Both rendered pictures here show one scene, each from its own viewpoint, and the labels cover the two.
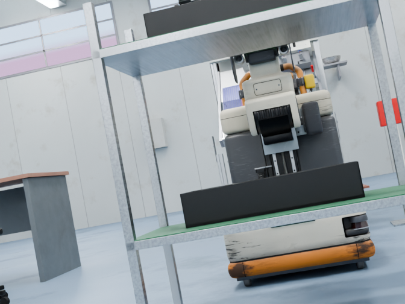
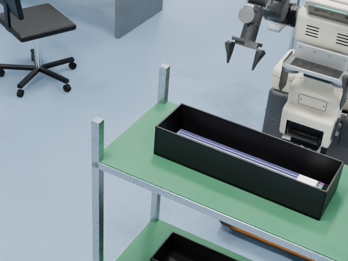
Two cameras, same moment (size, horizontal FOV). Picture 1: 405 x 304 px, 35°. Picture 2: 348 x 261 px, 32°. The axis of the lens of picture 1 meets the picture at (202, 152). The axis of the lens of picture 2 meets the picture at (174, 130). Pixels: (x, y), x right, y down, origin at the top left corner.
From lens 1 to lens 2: 1.82 m
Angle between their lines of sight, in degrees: 40
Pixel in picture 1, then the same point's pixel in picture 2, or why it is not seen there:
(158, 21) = (167, 140)
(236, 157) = (273, 112)
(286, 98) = (322, 126)
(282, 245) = not seen: hidden behind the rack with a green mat
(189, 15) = (195, 153)
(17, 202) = not seen: outside the picture
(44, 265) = (120, 24)
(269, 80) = (316, 98)
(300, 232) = not seen: hidden behind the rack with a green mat
